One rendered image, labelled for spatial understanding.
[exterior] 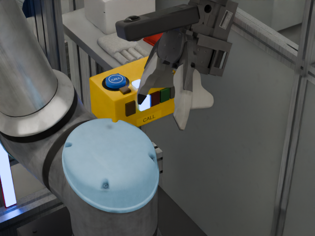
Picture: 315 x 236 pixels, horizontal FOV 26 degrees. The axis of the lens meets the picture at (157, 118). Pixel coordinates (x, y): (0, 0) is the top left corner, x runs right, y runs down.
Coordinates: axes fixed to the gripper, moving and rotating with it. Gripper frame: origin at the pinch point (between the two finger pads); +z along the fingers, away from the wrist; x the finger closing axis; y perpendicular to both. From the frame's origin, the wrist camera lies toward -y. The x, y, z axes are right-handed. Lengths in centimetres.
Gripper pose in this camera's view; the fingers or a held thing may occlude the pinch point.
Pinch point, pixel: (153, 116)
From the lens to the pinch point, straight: 102.3
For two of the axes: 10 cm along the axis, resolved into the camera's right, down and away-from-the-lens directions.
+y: 8.6, 1.8, 4.7
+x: -4.2, -2.6, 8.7
